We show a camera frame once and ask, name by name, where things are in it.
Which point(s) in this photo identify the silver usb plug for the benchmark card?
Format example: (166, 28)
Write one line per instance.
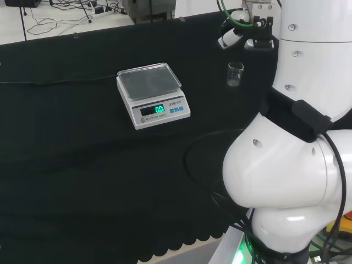
(317, 258)

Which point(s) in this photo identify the black bench cloth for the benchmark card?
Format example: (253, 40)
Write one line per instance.
(82, 165)

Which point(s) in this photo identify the black vertical pole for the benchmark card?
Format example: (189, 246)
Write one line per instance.
(24, 22)

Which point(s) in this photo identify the yellow stop button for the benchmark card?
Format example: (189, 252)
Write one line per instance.
(347, 220)

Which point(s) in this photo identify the black tripod leg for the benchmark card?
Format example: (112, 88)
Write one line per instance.
(86, 12)

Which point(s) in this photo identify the black equipment case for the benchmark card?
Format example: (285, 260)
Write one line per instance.
(22, 2)

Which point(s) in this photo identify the white power strip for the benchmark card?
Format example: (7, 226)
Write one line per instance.
(100, 14)

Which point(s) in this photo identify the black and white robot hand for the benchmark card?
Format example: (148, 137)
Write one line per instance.
(261, 35)

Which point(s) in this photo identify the small clear glass beaker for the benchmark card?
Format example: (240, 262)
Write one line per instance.
(235, 74)

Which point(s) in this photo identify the white electronic balance steel pan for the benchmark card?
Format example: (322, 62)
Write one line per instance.
(154, 104)

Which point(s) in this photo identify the grey metal box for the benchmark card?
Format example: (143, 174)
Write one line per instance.
(148, 11)

